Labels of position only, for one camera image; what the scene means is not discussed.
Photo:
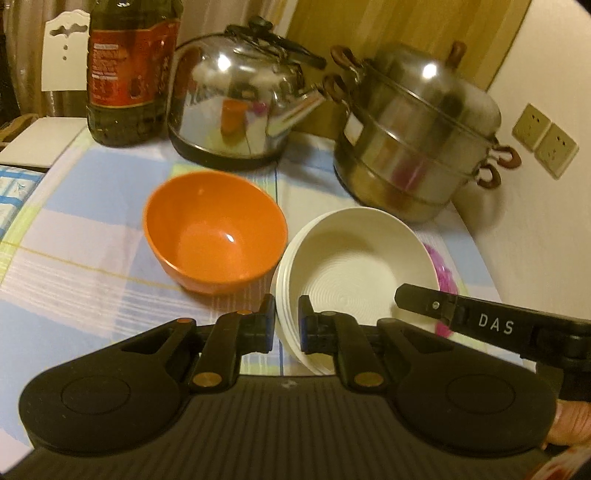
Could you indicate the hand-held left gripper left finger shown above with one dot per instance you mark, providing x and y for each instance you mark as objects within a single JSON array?
[{"x": 265, "y": 325}]

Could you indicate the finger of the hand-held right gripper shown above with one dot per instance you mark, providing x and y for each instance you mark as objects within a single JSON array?
[{"x": 422, "y": 302}]

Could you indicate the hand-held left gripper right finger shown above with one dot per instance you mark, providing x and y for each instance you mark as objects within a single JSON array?
[{"x": 308, "y": 328}]

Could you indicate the purple glass plate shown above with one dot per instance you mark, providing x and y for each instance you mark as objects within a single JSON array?
[{"x": 443, "y": 272}]

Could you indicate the white bowl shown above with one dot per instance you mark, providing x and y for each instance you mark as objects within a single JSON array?
[{"x": 360, "y": 258}]

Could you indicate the orange bowl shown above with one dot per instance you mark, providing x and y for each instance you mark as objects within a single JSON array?
[{"x": 217, "y": 240}]

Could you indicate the person's right hand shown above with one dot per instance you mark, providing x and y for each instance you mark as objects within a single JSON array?
[{"x": 575, "y": 422}]

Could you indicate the steel steamer pot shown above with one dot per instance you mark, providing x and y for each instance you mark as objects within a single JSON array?
[{"x": 415, "y": 138}]

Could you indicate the checked tablecloth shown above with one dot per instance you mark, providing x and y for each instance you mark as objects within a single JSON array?
[{"x": 83, "y": 258}]

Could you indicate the steel kettle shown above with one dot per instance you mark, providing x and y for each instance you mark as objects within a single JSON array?
[{"x": 231, "y": 101}]

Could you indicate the blue patterned cloth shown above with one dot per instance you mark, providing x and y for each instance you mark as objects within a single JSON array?
[{"x": 16, "y": 194}]

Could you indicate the cooking oil bottle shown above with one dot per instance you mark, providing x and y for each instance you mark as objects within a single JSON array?
[{"x": 129, "y": 78}]

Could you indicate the white chair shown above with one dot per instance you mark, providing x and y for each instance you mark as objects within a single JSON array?
[{"x": 51, "y": 138}]

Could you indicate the patterned curtain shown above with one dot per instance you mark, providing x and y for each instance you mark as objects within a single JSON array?
[{"x": 27, "y": 46}]

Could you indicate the beige wall socket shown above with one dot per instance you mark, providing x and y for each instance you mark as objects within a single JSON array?
[
  {"x": 556, "y": 151},
  {"x": 530, "y": 125}
]

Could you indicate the wooden wall board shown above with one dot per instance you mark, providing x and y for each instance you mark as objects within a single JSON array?
[{"x": 369, "y": 23}]

